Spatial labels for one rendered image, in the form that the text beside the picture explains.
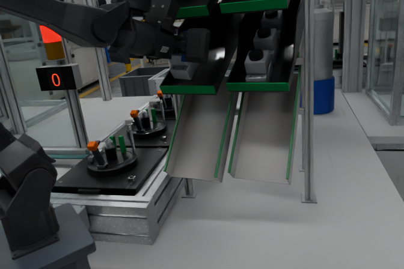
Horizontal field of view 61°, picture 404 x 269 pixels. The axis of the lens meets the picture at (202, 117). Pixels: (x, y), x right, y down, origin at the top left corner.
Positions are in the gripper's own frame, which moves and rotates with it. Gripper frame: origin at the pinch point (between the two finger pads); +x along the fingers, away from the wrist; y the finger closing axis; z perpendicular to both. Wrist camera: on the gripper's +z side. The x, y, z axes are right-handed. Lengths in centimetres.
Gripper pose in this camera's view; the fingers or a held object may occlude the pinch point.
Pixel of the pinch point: (179, 47)
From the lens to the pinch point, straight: 72.2
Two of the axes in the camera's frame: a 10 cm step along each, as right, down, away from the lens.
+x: 4.9, -0.5, 8.7
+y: -8.7, -1.4, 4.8
